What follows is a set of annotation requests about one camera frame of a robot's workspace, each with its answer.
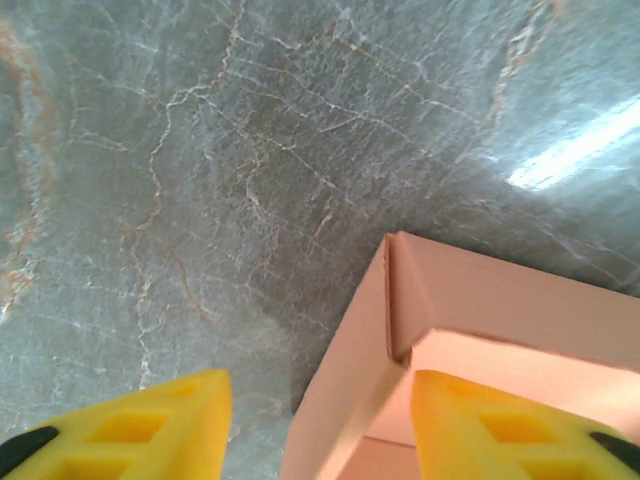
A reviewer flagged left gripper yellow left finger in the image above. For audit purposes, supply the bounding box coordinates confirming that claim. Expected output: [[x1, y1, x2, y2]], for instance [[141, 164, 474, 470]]
[[0, 368, 234, 480]]

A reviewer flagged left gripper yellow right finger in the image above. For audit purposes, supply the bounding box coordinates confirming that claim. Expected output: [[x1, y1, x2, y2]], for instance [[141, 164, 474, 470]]
[[410, 369, 640, 480]]

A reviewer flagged salmon pink paper box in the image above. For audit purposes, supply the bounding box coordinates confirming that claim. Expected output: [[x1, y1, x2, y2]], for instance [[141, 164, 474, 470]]
[[279, 230, 640, 480]]

